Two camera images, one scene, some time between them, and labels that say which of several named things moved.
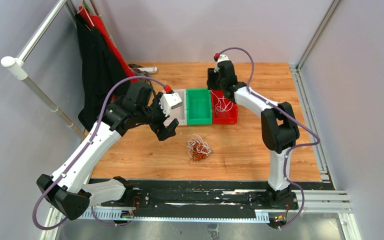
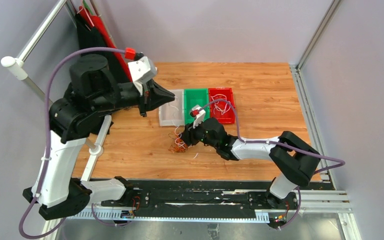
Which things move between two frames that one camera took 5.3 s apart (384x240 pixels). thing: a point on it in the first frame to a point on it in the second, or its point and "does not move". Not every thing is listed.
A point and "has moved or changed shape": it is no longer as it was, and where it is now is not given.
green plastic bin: [199, 106] does not move
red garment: [96, 22] does not move
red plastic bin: [224, 111] does not move
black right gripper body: [214, 81] to [197, 135]
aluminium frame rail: [332, 200] does not move
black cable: [199, 150] has moved or changed shape
